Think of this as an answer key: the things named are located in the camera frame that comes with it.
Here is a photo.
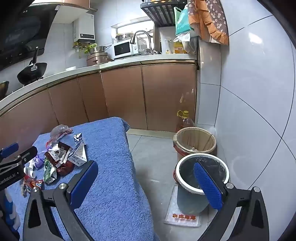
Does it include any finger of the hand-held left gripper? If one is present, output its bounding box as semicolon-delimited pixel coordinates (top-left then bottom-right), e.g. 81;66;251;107
0;143;19;158
17;146;38;166

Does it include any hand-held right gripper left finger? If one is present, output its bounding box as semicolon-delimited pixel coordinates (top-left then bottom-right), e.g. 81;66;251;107
22;160;99;241

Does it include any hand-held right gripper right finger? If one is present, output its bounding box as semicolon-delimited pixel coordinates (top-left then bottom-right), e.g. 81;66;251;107
194;161;270;241

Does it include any white rimmed trash bin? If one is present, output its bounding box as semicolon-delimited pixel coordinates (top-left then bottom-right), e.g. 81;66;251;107
173;153;230;215

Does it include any silver white foil wrapper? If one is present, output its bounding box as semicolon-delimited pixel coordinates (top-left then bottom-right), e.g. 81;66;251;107
66;132;88;167

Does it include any beige trash bin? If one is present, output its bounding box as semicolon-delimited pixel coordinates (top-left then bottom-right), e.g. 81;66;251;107
173;127;217;157

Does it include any person's left hand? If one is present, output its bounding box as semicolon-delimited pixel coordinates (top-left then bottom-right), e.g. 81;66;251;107
3;188;21;232

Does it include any purple candy wrapper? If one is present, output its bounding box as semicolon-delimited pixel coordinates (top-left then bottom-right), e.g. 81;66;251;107
29;156;45;169

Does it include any red clear candy wrapper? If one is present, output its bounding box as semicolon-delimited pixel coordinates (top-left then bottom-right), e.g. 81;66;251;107
21;177;44;197

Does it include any green snack wrapper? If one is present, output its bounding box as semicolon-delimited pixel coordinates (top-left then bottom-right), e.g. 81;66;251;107
43;159;58;184

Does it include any brown snack wrapper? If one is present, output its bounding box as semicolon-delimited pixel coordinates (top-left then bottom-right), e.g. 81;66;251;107
44;142;75;176

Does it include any blue towel covered table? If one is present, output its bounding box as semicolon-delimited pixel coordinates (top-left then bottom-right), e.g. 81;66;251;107
17;117;160;241

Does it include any clear plastic bag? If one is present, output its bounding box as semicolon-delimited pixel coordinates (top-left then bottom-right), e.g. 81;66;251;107
50;124;73;142

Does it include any steel wok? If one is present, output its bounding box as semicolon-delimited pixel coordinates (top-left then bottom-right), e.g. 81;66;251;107
0;81;10;99

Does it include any cooking oil bottle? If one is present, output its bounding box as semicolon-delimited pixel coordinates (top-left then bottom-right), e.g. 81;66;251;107
176;110;195;133

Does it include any black wok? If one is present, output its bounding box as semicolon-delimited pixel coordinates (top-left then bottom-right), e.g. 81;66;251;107
17;46;48;85

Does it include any brown kitchen cabinet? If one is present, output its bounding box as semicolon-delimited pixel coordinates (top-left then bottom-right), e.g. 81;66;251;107
0;59;200;149

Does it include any brown rice cooker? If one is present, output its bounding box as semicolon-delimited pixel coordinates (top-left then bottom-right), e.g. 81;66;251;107
87;52;109;66

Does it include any black range hood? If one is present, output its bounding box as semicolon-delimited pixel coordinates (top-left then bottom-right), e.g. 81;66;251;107
0;0;58;70

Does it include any green leafy plant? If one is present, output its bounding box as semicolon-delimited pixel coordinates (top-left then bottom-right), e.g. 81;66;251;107
84;44;97;55

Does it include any steel saucepan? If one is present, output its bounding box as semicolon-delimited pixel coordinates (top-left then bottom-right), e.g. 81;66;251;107
94;45;112;53

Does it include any white microwave oven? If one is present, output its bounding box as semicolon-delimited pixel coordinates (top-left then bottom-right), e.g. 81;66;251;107
113;37;148;59

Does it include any white water heater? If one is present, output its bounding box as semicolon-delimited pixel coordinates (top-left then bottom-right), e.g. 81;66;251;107
73;13;96;43

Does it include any white plastic bag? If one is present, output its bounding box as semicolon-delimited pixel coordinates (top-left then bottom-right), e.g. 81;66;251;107
176;32;199;55

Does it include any steel bowl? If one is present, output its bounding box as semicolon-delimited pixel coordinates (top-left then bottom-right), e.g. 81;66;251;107
115;32;134;42

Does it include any chrome kitchen faucet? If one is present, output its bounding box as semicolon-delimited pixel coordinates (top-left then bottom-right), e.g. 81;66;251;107
130;30;154;55

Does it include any green plastic bag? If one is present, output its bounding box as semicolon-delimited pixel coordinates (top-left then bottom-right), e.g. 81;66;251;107
174;6;195;36

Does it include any floral orange cloth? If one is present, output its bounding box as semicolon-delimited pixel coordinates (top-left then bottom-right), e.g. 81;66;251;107
187;0;229;45

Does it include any black dish rack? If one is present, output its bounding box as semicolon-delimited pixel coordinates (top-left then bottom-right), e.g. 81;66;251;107
140;0;188;27

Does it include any brown wall cabinet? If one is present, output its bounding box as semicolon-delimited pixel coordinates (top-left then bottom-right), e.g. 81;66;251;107
30;0;99;24

